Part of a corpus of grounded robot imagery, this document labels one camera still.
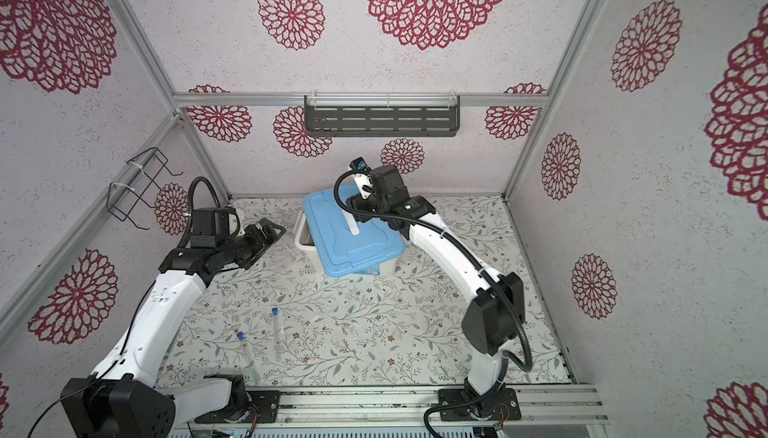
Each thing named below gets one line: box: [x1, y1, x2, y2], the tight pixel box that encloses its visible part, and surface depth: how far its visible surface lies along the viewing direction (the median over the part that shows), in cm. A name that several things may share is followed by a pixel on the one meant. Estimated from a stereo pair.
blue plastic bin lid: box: [302, 187, 406, 277], surface depth 86 cm
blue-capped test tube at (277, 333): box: [272, 307, 281, 362], surface depth 87 cm
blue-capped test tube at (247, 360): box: [236, 332, 257, 387], surface depth 83 cm
